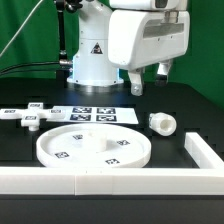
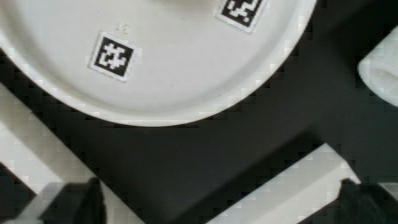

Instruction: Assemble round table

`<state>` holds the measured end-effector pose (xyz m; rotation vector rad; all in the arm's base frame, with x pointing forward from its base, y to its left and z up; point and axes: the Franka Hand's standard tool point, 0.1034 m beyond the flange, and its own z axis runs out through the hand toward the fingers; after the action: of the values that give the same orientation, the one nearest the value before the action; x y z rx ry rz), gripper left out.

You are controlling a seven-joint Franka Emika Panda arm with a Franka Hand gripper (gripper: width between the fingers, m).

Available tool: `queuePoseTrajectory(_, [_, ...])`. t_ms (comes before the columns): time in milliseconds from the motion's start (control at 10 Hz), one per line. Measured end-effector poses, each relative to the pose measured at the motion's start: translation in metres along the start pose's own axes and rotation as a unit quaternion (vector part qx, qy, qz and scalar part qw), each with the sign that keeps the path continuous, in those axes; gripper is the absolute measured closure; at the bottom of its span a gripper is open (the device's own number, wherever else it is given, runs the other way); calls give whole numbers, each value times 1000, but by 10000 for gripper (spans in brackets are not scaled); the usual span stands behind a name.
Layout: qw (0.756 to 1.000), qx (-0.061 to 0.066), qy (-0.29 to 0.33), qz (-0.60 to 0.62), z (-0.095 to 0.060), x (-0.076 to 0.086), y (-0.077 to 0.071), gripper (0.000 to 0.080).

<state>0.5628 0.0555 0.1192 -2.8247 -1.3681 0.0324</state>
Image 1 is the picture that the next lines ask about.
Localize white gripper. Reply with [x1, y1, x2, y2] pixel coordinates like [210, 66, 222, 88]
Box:
[108, 10, 190, 96]

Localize white round table top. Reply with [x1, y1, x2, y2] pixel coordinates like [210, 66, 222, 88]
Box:
[36, 123, 151, 168]

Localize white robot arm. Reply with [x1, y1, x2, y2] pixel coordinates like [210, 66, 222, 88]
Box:
[67, 0, 190, 96]

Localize white marker sheet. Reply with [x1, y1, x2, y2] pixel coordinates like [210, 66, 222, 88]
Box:
[53, 106, 138, 124]

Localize white L-shaped fence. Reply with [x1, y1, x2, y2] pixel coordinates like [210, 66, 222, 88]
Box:
[0, 132, 224, 195]

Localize white cross-shaped table base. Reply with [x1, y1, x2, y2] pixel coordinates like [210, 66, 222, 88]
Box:
[0, 101, 65, 132]

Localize black camera stand pole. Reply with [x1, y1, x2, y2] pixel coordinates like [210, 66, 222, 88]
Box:
[53, 0, 83, 80]

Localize black cables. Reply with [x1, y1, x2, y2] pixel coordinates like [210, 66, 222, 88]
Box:
[0, 61, 73, 76]

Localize grey diagonal cable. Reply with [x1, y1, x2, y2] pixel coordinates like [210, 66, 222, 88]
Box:
[0, 0, 44, 58]

